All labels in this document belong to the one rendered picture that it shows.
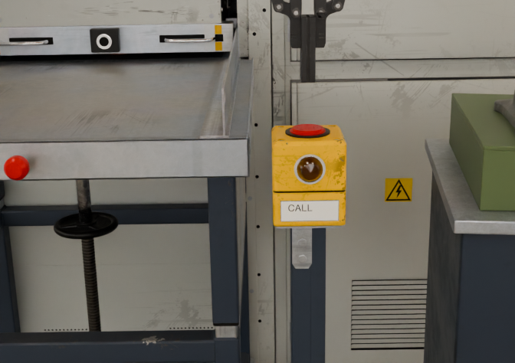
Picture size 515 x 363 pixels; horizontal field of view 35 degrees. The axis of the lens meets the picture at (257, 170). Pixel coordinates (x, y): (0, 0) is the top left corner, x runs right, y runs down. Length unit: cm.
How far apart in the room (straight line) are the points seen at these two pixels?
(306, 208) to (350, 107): 91
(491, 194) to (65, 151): 58
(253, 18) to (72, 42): 39
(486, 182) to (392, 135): 71
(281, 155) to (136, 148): 30
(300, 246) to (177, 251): 99
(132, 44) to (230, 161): 71
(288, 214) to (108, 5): 98
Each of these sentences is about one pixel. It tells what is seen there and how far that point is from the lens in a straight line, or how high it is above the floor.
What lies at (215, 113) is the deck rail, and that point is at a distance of 124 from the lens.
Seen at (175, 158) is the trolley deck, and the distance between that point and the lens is 112.
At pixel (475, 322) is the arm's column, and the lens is 117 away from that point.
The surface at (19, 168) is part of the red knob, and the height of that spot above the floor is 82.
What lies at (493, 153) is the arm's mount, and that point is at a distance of 111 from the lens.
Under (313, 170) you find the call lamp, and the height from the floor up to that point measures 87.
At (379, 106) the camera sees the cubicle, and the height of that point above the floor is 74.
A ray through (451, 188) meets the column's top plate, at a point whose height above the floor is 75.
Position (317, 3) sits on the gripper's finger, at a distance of 87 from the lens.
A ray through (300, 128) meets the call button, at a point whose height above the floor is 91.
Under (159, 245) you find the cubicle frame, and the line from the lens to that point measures 190.
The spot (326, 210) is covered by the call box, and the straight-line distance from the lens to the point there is 89.
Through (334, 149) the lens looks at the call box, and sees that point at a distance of 87.
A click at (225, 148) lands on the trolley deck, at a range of 111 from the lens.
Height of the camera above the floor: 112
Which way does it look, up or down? 17 degrees down
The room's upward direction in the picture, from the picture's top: 1 degrees counter-clockwise
